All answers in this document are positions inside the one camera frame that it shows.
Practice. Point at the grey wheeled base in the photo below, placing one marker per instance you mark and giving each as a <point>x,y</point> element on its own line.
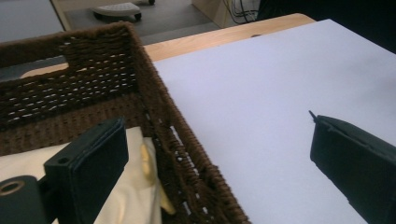
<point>116,11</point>

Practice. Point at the cream cloth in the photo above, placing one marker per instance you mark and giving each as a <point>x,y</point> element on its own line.
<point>134,193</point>

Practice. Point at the brown woven basket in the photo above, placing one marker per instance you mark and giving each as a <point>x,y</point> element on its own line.
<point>102,62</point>

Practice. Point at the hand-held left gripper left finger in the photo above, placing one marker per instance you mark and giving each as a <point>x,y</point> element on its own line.
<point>90,168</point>

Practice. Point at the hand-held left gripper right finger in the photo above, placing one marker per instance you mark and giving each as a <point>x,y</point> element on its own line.
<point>355,168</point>

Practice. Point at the white cabinet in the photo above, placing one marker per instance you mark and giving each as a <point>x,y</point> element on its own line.
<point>25,18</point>

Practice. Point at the white table mat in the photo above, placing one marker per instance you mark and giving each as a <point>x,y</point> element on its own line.
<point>249,93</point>

